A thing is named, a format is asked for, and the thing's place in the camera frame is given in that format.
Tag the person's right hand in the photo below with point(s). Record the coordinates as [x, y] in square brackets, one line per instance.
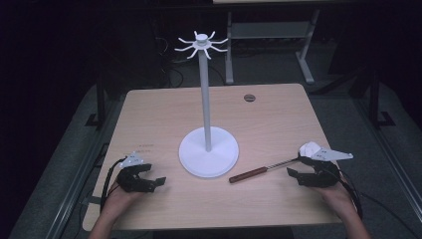
[335, 195]

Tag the person's left hand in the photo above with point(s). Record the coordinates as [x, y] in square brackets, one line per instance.
[119, 200]

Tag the white hook rack stand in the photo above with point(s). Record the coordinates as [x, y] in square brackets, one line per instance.
[207, 99]

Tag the white metal desk frame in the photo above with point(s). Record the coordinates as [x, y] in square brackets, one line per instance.
[272, 31]

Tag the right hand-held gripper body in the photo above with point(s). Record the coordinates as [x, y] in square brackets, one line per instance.
[323, 174]

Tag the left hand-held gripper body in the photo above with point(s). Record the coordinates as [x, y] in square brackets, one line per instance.
[131, 181]

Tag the grey metal floor rail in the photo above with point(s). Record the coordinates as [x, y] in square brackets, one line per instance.
[388, 156]
[78, 192]

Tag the round dark table grommet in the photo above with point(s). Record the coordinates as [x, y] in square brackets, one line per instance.
[249, 98]

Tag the black metal stand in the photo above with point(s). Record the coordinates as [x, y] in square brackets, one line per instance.
[100, 103]
[376, 99]

